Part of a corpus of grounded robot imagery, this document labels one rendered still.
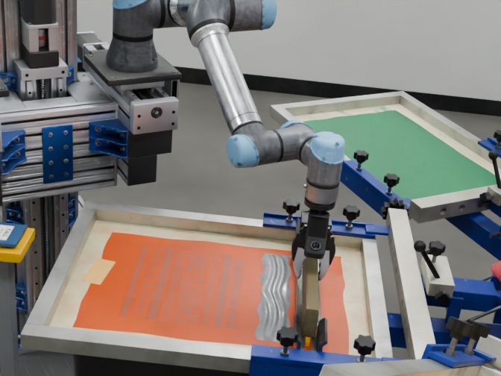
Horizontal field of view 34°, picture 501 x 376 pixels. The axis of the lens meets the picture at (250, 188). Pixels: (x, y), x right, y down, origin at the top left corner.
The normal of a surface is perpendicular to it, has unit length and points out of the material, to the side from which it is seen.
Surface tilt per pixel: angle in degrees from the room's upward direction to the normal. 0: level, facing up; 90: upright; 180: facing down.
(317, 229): 30
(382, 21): 90
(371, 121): 0
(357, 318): 0
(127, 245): 0
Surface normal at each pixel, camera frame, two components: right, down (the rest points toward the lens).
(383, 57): -0.06, 0.47
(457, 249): 0.09, -0.88
